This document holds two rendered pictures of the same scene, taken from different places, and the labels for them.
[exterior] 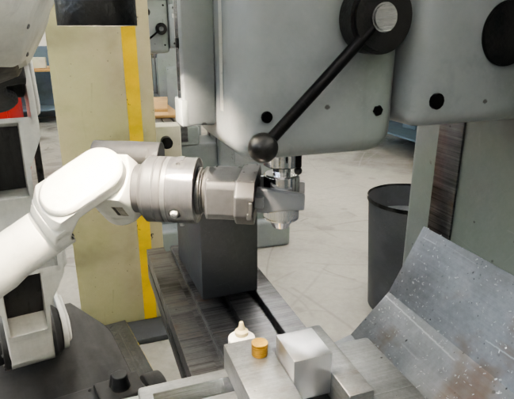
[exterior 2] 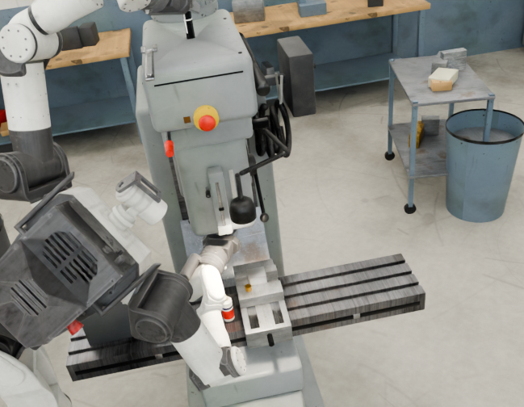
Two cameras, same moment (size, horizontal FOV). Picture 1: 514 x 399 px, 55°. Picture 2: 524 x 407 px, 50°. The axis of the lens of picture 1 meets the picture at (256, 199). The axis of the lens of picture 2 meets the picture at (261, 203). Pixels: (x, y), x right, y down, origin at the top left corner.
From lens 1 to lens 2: 162 cm
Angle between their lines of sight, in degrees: 68
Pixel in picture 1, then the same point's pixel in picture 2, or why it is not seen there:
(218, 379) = (247, 310)
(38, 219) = (218, 307)
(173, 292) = (138, 346)
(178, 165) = (214, 252)
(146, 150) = (197, 259)
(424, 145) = (165, 188)
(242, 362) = (252, 294)
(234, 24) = (247, 190)
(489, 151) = not seen: hidden behind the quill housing
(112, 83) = not seen: outside the picture
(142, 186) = (220, 266)
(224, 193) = (231, 246)
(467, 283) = not seen: hidden behind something
